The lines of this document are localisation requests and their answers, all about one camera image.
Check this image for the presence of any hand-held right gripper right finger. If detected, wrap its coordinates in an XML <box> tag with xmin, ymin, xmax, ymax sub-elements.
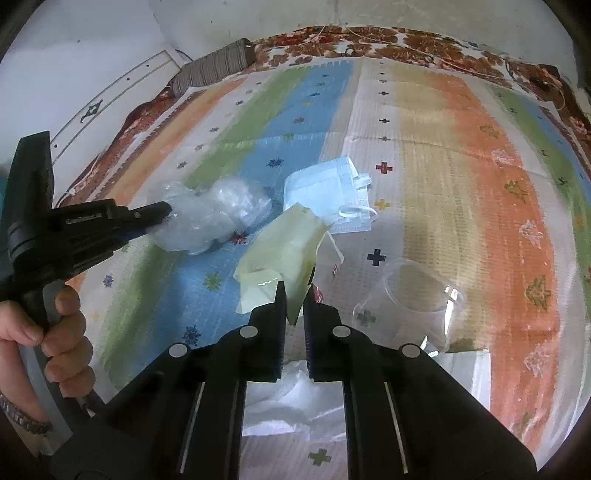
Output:
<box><xmin>302</xmin><ymin>295</ymin><xmax>539</xmax><ymax>480</ymax></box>

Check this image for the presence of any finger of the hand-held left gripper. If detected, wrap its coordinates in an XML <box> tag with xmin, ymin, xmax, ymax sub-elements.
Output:
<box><xmin>111</xmin><ymin>202</ymin><xmax>173</xmax><ymax>245</ymax></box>

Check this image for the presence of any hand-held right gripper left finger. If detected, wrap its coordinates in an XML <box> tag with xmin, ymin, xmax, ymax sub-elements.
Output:
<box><xmin>48</xmin><ymin>281</ymin><xmax>289</xmax><ymax>480</ymax></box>

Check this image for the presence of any clear plastic bag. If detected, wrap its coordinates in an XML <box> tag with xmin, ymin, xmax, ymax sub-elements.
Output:
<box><xmin>150</xmin><ymin>178</ymin><xmax>273</xmax><ymax>256</ymax></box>

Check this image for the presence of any white printed plastic bag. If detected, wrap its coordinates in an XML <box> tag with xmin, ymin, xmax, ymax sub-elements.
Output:
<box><xmin>242</xmin><ymin>360</ymin><xmax>345</xmax><ymax>437</ymax></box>

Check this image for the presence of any pale yellow plastic bag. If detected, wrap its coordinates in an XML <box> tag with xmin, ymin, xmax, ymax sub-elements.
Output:
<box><xmin>233</xmin><ymin>202</ymin><xmax>345</xmax><ymax>324</ymax></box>

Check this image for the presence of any blue face mask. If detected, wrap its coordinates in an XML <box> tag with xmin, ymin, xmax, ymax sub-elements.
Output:
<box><xmin>283</xmin><ymin>156</ymin><xmax>378</xmax><ymax>234</ymax></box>

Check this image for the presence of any white Natural plastic bag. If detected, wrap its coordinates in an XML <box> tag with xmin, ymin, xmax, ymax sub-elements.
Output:
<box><xmin>431</xmin><ymin>351</ymin><xmax>491</xmax><ymax>411</ymax></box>

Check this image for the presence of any person's left hand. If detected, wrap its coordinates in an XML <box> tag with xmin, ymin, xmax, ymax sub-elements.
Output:
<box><xmin>0</xmin><ymin>285</ymin><xmax>96</xmax><ymax>400</ymax></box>

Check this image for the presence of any clear plastic cup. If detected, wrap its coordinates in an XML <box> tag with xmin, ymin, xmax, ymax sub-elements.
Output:
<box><xmin>353</xmin><ymin>258</ymin><xmax>467</xmax><ymax>356</ymax></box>

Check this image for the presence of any white headboard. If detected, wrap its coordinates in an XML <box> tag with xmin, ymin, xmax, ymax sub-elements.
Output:
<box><xmin>46</xmin><ymin>46</ymin><xmax>185</xmax><ymax>153</ymax></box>

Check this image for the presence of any grey striped pillow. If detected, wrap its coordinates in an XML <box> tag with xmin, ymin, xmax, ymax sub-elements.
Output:
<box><xmin>172</xmin><ymin>39</ymin><xmax>256</xmax><ymax>95</ymax></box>

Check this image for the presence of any striped colourful mat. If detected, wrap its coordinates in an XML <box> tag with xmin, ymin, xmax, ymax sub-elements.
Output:
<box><xmin>60</xmin><ymin>55</ymin><xmax>591</xmax><ymax>480</ymax></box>

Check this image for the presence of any metal bracelet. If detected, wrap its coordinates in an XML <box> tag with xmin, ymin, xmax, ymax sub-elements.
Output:
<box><xmin>0</xmin><ymin>392</ymin><xmax>52</xmax><ymax>435</ymax></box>

